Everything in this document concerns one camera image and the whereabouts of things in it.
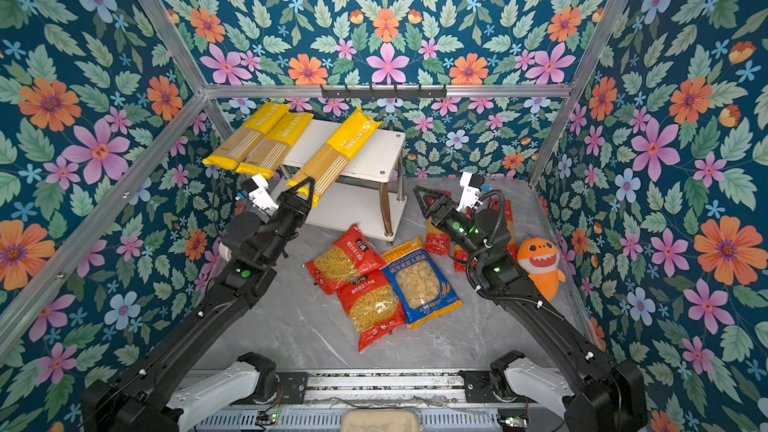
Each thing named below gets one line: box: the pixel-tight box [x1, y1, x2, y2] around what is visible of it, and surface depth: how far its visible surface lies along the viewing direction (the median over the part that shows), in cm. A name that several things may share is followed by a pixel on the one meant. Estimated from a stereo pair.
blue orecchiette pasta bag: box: [379, 237, 463, 329], surface depth 90 cm
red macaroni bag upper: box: [305, 224, 387, 295], surface depth 93 cm
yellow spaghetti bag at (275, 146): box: [235, 112, 314, 180], surface depth 80 cm
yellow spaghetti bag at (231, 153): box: [202, 102, 291, 169], surface depth 82 cm
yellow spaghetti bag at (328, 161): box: [286, 107, 382, 208], surface depth 72 cm
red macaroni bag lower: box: [337, 270, 407, 353], surface depth 84 cm
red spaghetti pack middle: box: [453, 244, 470, 273], surface depth 95 cm
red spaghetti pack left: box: [425, 216, 451, 257], surface depth 100 cm
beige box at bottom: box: [341, 409, 421, 432], surface depth 67 cm
